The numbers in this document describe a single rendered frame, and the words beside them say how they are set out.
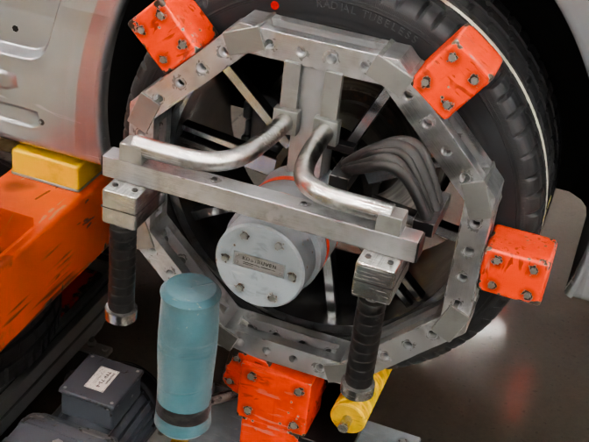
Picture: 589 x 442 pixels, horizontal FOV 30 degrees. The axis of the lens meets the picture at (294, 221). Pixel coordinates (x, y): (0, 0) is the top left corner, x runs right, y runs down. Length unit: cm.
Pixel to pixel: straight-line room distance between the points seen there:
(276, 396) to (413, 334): 27
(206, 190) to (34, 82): 58
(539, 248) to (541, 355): 134
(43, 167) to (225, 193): 65
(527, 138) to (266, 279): 40
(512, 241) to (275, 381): 45
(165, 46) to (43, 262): 49
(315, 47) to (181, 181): 25
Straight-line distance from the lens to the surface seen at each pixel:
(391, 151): 137
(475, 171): 146
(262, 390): 176
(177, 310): 158
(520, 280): 153
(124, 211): 141
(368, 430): 218
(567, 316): 304
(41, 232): 183
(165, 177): 140
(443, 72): 142
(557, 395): 275
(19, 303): 184
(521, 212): 157
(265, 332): 172
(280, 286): 146
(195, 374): 164
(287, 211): 134
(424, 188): 137
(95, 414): 190
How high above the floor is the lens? 166
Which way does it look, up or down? 31 degrees down
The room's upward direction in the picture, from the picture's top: 7 degrees clockwise
